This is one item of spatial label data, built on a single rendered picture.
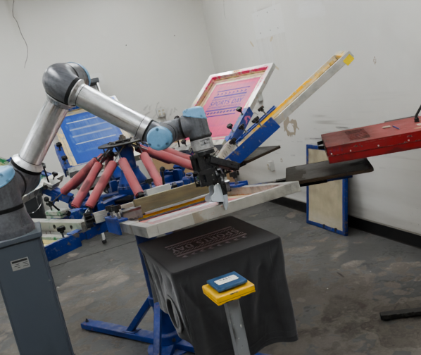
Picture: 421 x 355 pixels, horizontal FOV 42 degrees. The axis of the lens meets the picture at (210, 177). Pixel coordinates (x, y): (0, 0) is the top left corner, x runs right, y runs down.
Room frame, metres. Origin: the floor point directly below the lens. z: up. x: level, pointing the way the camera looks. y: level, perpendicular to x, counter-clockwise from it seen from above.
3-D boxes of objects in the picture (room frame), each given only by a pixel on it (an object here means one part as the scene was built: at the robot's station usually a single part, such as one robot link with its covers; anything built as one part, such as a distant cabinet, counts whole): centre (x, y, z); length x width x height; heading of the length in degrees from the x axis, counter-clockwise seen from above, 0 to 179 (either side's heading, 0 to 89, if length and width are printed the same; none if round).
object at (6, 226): (1.89, 0.71, 1.25); 0.15 x 0.15 x 0.10
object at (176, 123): (1.90, 0.11, 1.43); 0.11 x 0.11 x 0.08; 80
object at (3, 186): (1.90, 0.71, 1.37); 0.13 x 0.12 x 0.14; 170
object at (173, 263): (2.15, 0.07, 0.95); 0.48 x 0.44 x 0.01; 20
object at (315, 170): (3.08, -0.21, 0.91); 1.34 x 0.40 x 0.08; 80
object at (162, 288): (2.10, 0.25, 0.79); 0.46 x 0.09 x 0.33; 20
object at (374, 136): (2.95, -0.95, 1.06); 0.61 x 0.46 x 0.12; 80
